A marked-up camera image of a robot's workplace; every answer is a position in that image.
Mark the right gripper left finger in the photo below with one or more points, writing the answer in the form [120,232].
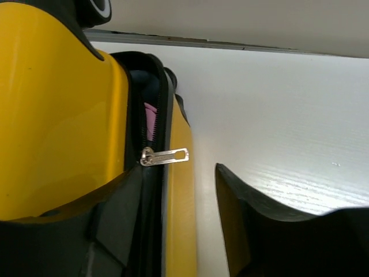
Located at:
[90,236]

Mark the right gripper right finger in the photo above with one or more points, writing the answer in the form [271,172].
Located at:
[264,237]

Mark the yellow hard-shell suitcase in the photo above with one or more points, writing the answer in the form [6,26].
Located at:
[73,118]

